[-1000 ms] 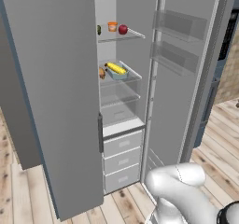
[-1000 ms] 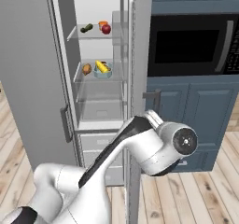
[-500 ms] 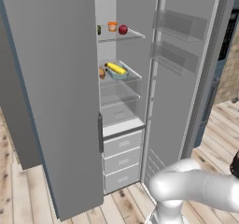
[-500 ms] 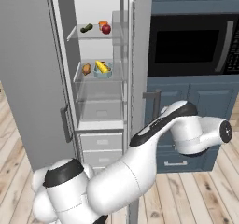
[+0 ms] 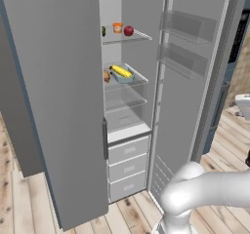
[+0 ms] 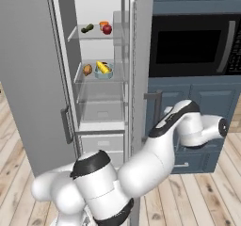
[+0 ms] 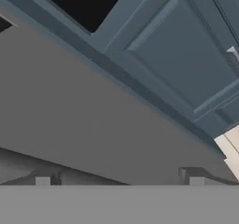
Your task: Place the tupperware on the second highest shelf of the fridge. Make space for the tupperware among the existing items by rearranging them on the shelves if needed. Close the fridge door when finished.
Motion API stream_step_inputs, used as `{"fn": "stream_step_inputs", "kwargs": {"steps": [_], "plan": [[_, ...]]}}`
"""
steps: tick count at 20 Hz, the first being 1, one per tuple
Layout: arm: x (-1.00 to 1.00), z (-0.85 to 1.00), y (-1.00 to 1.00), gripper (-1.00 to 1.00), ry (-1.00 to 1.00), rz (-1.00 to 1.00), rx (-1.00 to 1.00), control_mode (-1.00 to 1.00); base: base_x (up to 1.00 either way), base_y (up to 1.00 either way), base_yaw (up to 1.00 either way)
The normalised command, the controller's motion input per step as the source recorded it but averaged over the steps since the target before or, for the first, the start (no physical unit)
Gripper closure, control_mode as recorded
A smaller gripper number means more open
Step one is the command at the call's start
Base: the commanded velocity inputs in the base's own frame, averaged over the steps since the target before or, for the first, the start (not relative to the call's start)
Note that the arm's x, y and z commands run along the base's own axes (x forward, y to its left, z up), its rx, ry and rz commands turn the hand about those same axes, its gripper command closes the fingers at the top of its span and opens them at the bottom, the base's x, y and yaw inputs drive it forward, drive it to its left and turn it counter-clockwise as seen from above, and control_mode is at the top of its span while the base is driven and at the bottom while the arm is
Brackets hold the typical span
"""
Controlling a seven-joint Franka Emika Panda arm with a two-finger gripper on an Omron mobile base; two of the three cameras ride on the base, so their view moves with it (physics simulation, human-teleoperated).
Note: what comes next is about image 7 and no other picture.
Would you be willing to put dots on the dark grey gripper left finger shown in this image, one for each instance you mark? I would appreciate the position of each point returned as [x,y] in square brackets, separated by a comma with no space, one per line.
[46,178]

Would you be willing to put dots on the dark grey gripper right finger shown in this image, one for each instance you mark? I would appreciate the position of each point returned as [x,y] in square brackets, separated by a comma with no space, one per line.
[193,174]

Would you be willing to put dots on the blue-grey cupboard door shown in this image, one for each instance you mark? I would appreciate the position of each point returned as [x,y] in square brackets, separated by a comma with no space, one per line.
[183,59]

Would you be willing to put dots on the blue-grey cupboard run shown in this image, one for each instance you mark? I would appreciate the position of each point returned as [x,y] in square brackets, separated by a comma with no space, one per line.
[124,87]

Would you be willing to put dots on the black oven window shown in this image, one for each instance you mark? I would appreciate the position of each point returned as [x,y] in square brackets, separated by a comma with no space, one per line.
[81,4]

